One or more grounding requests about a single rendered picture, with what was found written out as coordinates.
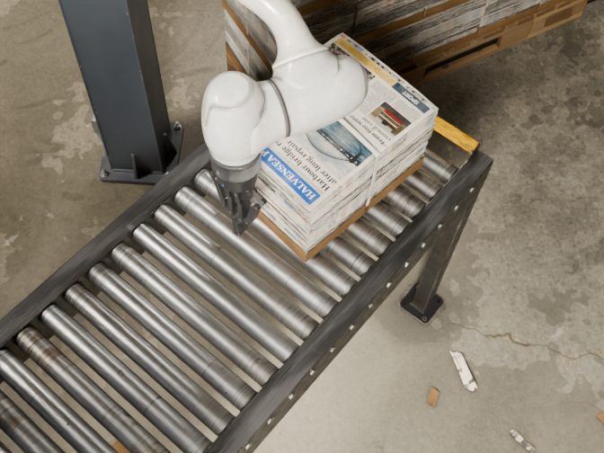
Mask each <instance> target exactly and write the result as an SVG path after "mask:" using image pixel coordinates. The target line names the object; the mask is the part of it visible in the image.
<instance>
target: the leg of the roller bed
mask: <svg viewBox="0 0 604 453"><path fill-rule="evenodd" d="M478 194H479V192H478V193H477V194H476V195H475V196H474V198H473V199H472V200H471V201H470V202H469V203H468V205H467V206H466V207H465V208H464V209H463V210H462V212H461V213H460V214H459V215H458V216H457V218H456V219H455V220H454V221H453V222H452V223H451V224H450V226H449V227H448V228H447V229H446V230H445V232H444V233H443V234H442V235H441V236H440V237H439V239H438V240H437V241H436V242H435V243H434V245H433V247H432V250H431V255H430V257H429V259H428V261H427V263H426V266H425V268H424V271H423V274H422V277H421V279H420V282H419V285H418V287H417V290H416V292H415V294H414V297H413V301H411V302H412V304H413V305H415V306H416V307H418V308H419V309H420V310H421V311H423V312H424V311H425V310H426V308H427V307H428V306H429V305H430V303H431V302H432V303H433V301H432V300H433V298H434V296H435V294H436V291H437V289H438V287H439V285H440V282H441V280H442V277H443V275H444V273H445V270H446V269H447V267H448V265H449V261H450V259H451V256H452V254H453V253H454V250H455V248H456V246H457V242H458V240H459V238H460V236H461V234H462V232H463V229H464V227H465V225H466V222H467V220H468V218H469V215H470V213H471V211H472V208H473V206H474V205H475V201H476V199H477V197H478ZM411 302H410V305H411ZM420 310H419V311H420ZM421 311H420V312H421ZM426 311H427V310H426ZM426 311H425V312H426Z"/></svg>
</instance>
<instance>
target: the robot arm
mask: <svg viewBox="0 0 604 453"><path fill-rule="evenodd" d="M236 1H237V2H239V3H240V4H242V5H244V6H245V7H246V8H248V9H249V10H251V11H252V12H253V13H255V14H256V15H258V16H259V17H260V18H261V19H262V20H263V21H264V22H265V23H266V24H267V25H268V26H269V27H270V29H271V31H272V33H273V35H274V37H275V40H276V42H277V47H278V54H277V58H276V60H275V62H274V64H273V65H272V70H273V75H272V78H271V79H269V80H265V81H261V82H256V81H255V80H253V79H252V78H251V77H250V76H248V75H246V74H244V73H241V72H238V71H227V72H224V73H221V74H219V75H217V76H215V77H214V78H213V79H212V80H211V81H210V82H209V84H208V86H207V88H206V91H205V93H204V96H203V101H202V110H201V125H202V131H203V136H204V139H205V142H206V144H207V146H208V148H209V154H210V161H211V167H212V170H211V171H210V172H209V175H210V176H211V178H212V180H213V182H214V183H215V186H216V189H217V192H218V196H219V199H220V201H221V204H222V206H223V207H228V211H229V213H230V217H231V219H232V224H233V233H234V234H235V235H237V236H238V237H239V236H240V235H241V234H242V233H243V232H244V231H245V230H246V229H247V228H248V226H249V225H250V224H251V223H252V222H253V221H254V220H255V219H256V218H257V217H258V215H259V213H260V210H261V208H262V207H263V206H264V205H265V204H266V203H267V200H266V199H265V198H261V197H258V196H257V194H256V193H257V189H256V187H255V184H256V180H257V176H258V171H259V169H260V167H261V163H262V156H261V152H262V151H263V150H264V149H265V148H267V147H269V146H271V145H272V144H274V143H276V142H278V141H280V140H282V139H284V138H288V137H292V136H295V135H299V134H306V133H308V132H312V131H315V130H318V129H321V128H324V127H326V126H328V125H331V124H333V123H335V122H336V121H338V120H340V119H342V118H344V117H345V116H347V115H349V114H350V113H352V112H353V111H355V110H356V109H357V108H359V107H360V106H361V104H362V103H363V101H364V99H365V97H366V96H367V94H368V89H369V80H368V76H367V73H366V70H365V68H364V66H363V65H362V64H361V63H360V62H359V61H358V60H357V59H355V58H352V57H349V56H346V55H338V56H335V55H334V54H333V53H332V52H331V51H330V49H329V47H327V46H325V45H323V44H321V43H319V42H318V41H317V40H316V39H315V38H314V36H313V35H312V33H311V31H310V30H309V29H308V27H307V25H306V22H305V21H304V19H303V18H302V16H301V14H300V13H299V12H298V10H297V8H296V7H295V6H294V5H293V4H292V3H291V2H290V1H289V0H236ZM250 199H252V204H251V207H250Z"/></svg>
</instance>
